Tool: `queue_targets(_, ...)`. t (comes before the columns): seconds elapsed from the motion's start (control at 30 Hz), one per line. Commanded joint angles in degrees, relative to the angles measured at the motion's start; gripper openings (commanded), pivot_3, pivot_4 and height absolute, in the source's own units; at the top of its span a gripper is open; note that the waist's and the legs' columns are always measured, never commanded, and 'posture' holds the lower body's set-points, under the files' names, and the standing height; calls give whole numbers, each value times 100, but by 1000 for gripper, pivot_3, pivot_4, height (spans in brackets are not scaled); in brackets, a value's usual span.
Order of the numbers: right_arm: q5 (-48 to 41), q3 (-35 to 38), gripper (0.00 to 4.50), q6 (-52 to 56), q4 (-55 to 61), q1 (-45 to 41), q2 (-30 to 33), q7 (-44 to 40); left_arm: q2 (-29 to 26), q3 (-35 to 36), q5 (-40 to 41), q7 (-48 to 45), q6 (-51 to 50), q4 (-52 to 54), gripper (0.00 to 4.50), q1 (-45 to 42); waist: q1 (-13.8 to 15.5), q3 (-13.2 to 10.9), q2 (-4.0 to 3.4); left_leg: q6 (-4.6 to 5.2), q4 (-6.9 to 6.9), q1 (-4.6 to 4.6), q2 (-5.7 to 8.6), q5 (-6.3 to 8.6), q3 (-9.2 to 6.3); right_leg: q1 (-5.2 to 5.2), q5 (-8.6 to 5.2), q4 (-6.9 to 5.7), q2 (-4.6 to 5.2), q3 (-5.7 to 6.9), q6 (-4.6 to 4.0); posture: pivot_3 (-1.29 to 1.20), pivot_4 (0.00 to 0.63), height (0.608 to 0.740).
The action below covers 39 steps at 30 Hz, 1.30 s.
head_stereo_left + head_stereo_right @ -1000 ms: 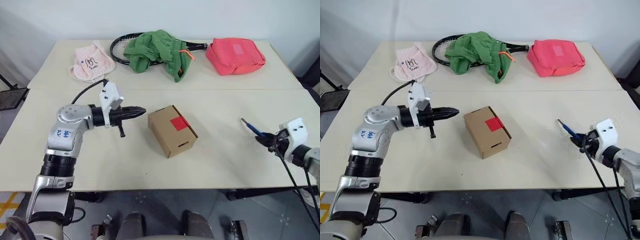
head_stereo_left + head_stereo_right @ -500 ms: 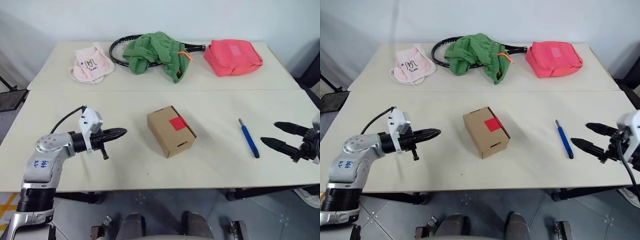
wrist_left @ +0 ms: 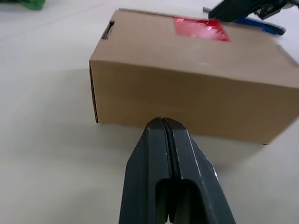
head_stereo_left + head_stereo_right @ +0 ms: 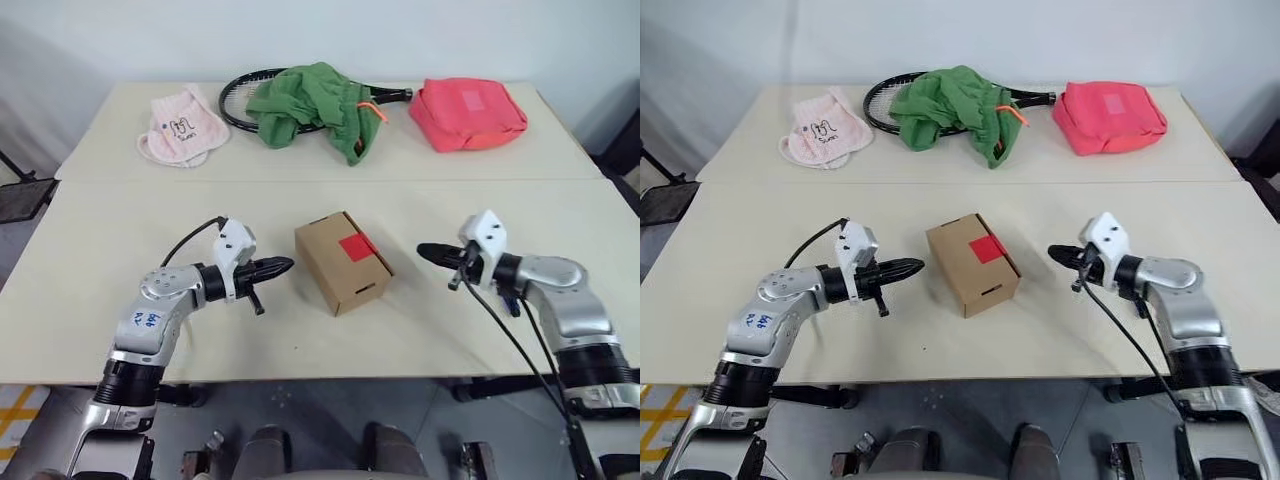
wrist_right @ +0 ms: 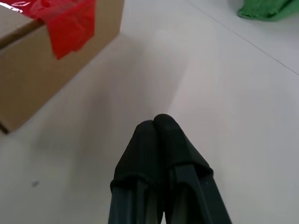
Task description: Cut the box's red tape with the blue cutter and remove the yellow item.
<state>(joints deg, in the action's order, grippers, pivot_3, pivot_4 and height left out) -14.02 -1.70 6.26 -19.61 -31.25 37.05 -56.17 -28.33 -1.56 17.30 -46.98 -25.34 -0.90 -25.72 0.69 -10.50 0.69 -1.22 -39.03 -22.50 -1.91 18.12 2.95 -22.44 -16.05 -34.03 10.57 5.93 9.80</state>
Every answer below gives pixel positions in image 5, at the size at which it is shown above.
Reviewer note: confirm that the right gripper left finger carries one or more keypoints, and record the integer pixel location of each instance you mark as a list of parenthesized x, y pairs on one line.
[(137, 163)]

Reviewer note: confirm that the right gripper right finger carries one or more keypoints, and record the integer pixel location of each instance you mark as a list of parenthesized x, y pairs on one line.
[(182, 158)]

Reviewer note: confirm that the brown cardboard box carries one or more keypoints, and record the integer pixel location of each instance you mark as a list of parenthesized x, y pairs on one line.
[(35, 88)]

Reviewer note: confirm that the red plastic bag liner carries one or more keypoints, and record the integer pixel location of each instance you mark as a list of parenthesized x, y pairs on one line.
[(70, 30)]

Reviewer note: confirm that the green cloth garment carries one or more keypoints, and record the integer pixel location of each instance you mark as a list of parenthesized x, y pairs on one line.
[(264, 9)]

